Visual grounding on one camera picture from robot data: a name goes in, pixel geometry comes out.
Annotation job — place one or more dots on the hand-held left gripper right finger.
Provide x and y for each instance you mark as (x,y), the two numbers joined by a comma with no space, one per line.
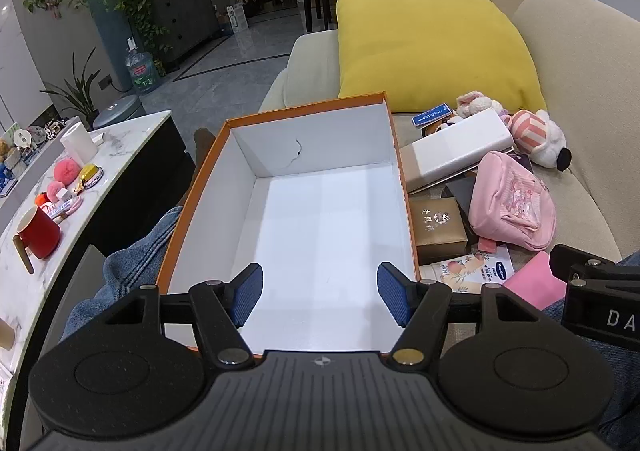
(392,293)

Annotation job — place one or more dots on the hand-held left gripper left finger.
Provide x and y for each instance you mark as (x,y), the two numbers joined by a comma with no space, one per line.
(247,293)

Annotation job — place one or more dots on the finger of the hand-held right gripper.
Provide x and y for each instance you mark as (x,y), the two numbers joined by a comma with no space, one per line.
(595,271)

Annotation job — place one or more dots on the pink wallet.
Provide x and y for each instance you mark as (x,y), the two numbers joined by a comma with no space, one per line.
(535,281)

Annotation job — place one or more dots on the brown gift box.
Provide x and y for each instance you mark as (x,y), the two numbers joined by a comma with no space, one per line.
(437,231)

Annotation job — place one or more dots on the white hand cream tube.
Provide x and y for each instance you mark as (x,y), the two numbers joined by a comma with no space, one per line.
(470,268)

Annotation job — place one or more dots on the orange cardboard box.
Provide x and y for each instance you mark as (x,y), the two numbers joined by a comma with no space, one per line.
(310,231)

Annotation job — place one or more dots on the pink glitter card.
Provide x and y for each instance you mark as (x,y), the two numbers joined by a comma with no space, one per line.
(490,245)

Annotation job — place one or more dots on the pink pouch bag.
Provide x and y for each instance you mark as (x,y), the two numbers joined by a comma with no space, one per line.
(505,201)

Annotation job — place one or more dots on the dark grey box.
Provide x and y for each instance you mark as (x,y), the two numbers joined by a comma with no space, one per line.
(460,191)

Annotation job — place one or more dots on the white dog plush striped cup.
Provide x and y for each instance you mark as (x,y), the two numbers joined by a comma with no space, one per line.
(532,131)

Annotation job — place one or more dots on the white rectangular box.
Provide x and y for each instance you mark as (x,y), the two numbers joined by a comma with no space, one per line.
(450,151)

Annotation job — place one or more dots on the red panda plush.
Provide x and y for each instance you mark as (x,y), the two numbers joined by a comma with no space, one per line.
(442,127)

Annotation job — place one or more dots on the blue card tag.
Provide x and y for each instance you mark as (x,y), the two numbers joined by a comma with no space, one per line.
(432,113)

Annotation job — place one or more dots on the person's right leg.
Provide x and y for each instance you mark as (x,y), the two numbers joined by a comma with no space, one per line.
(620,391)

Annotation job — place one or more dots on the person's leg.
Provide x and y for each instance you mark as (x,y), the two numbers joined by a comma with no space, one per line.
(135,256)
(620,391)

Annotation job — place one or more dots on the person's left leg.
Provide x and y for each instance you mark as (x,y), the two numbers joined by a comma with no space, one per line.
(135,256)

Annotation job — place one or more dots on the person's foot in brown sock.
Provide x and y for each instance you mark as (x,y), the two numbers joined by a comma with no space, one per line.
(204,143)

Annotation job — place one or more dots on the white marble table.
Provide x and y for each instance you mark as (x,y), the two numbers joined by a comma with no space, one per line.
(115,161)

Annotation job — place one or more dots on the beige sofa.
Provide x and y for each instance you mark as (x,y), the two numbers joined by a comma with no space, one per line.
(590,81)

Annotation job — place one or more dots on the yellow pouch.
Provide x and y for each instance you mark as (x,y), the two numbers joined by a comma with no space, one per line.
(90,176)

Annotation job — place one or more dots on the crochet bunny plush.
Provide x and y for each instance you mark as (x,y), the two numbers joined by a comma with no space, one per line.
(475,103)

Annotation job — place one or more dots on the pink hair accessories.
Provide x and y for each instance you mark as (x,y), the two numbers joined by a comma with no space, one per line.
(60,203)

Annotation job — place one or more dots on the grey round stool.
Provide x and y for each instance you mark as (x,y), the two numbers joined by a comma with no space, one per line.
(117,111)

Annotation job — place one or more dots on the white toilet paper roll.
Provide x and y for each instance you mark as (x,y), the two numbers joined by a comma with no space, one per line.
(79,143)

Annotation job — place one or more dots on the large water jug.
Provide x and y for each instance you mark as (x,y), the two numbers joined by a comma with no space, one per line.
(142,71)

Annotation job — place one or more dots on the yellow cushion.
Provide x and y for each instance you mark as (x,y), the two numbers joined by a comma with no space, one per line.
(425,41)

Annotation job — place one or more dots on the long leaf potted plant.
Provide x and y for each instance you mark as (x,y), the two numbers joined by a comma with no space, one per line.
(80,96)

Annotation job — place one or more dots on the blue card pack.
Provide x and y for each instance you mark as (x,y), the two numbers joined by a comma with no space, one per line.
(9,181)

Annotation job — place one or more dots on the round white tag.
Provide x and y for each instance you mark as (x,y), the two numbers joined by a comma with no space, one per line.
(22,138)

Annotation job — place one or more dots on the white floor appliance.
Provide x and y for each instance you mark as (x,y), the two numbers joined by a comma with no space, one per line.
(237,18)

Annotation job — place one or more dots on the dark drawer cabinet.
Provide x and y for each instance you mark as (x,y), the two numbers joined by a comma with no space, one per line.
(185,16)

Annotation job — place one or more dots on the trailing ivy plant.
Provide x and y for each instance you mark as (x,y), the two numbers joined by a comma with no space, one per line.
(135,6)

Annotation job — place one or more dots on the wall socket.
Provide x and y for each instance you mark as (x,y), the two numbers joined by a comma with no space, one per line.
(105,82)

